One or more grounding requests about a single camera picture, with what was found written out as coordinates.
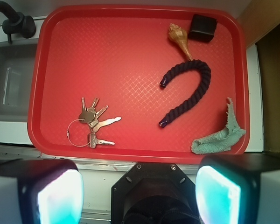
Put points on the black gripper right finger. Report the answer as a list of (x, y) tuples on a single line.
[(239, 189)]

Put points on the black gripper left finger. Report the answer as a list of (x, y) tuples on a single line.
[(48, 191)]

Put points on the light blue microfiber cloth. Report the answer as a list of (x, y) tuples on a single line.
[(222, 140)]

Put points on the bunch of metal keys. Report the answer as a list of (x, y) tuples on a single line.
[(90, 116)]

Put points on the grey sink basin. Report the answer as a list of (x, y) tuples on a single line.
[(16, 70)]

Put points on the red plastic tray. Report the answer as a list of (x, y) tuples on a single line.
[(120, 54)]

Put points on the black square box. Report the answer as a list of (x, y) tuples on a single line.
[(202, 28)]

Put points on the black sink faucet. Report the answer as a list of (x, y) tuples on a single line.
[(16, 23)]

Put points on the tan conch seashell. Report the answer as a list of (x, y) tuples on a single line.
[(179, 36)]

